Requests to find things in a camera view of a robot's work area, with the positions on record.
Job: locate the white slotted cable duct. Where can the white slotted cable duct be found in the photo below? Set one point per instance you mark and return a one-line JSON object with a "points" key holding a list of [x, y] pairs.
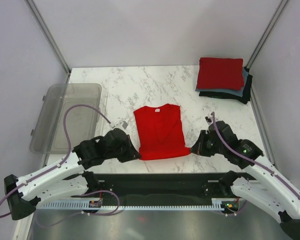
{"points": [[89, 205]]}

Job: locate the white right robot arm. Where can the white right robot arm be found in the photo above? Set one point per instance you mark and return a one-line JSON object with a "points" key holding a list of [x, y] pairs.
{"points": [[277, 196]]}

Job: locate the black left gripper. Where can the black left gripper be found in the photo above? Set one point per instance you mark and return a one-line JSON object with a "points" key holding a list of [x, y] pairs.
{"points": [[132, 153]]}

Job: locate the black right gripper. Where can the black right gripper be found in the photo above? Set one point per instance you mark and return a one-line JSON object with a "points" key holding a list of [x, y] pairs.
{"points": [[198, 148]]}

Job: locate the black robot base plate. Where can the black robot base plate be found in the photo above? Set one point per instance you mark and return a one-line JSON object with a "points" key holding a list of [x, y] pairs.
{"points": [[166, 189]]}

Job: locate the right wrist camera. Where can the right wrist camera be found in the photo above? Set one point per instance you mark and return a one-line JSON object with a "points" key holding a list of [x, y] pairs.
{"points": [[209, 120]]}

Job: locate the left aluminium frame post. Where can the left aluminium frame post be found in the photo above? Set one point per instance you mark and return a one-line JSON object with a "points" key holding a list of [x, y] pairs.
{"points": [[48, 35]]}

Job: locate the right aluminium frame post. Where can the right aluminium frame post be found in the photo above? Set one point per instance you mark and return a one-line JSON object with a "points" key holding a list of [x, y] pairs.
{"points": [[267, 32]]}

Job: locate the aluminium frame post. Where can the aluminium frame post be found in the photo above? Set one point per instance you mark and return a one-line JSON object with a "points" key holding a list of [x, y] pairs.
{"points": [[48, 35], [267, 32]]}

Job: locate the clear grey plastic bin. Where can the clear grey plastic bin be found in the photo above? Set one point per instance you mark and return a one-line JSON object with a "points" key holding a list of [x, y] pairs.
{"points": [[66, 101]]}

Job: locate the bright red t-shirt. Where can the bright red t-shirt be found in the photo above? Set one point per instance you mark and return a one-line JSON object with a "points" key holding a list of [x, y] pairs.
{"points": [[160, 132]]}

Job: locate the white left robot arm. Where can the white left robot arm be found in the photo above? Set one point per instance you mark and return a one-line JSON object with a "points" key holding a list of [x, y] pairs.
{"points": [[70, 176]]}

